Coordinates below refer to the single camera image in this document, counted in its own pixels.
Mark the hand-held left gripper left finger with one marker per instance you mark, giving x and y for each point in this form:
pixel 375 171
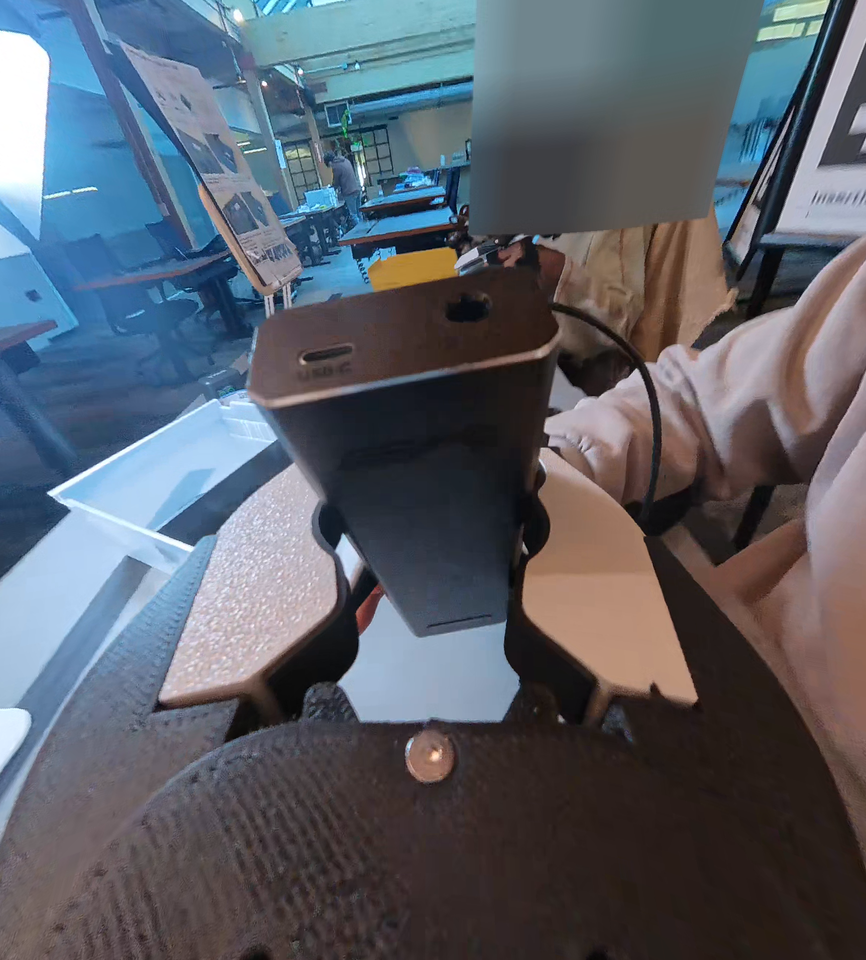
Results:
pixel 252 592

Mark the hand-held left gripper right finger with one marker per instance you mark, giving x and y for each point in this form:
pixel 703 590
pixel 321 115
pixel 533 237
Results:
pixel 598 600

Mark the black usb hub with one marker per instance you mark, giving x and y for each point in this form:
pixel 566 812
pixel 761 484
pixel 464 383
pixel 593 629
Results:
pixel 418 465

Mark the white plastic tray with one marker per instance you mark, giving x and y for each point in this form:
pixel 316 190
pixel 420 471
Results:
pixel 177 480

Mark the person's torso pale sweatshirt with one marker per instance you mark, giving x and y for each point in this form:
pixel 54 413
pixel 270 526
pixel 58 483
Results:
pixel 845 660

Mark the wooden desk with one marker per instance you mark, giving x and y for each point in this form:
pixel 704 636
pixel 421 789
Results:
pixel 155 271

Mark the black office chair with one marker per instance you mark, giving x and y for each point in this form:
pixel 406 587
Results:
pixel 114 285

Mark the yellow bin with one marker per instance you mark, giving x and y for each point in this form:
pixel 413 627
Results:
pixel 412 270

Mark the dark topped work table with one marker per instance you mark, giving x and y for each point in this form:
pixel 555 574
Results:
pixel 399 225

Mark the wooden poster board on easel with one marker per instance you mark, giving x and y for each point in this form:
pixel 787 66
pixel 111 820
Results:
pixel 215 157

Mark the black framed sign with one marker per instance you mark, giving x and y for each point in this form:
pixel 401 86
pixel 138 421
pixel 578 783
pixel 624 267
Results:
pixel 845 120

